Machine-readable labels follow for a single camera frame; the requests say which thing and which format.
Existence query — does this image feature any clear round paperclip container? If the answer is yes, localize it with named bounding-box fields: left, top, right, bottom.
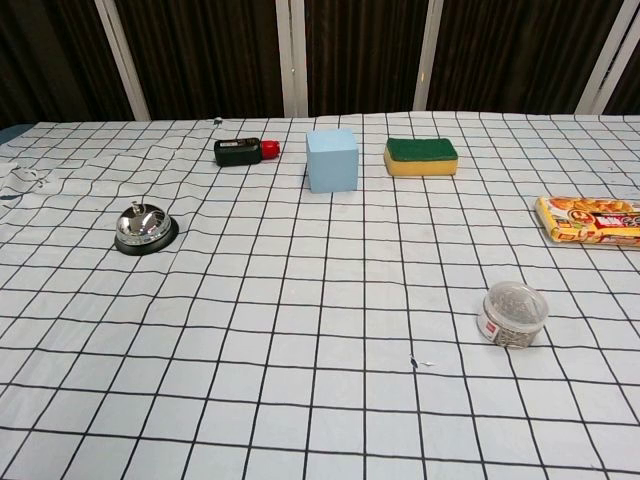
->
left=476, top=280, right=550, bottom=349

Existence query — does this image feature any white black grid tablecloth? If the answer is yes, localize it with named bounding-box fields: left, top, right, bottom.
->
left=0, top=110, right=640, bottom=480

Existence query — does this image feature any silver desk call bell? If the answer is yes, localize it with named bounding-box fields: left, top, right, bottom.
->
left=113, top=200, right=179, bottom=257

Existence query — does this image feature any white vertical frame post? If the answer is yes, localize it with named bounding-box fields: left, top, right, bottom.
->
left=94, top=0, right=152, bottom=122
left=275, top=0, right=309, bottom=119
left=578, top=0, right=640, bottom=116
left=411, top=0, right=446, bottom=113

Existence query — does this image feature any yellow green scrub sponge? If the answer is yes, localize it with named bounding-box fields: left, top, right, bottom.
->
left=383, top=137, right=459, bottom=178

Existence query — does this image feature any yellow snack package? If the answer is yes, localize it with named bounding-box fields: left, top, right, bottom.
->
left=534, top=195, right=640, bottom=249

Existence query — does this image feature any light blue foam cube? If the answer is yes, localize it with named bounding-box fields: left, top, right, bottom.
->
left=305, top=128, right=360, bottom=194

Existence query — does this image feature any black bottle red cap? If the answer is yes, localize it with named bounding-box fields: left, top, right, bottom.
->
left=213, top=137, right=282, bottom=168

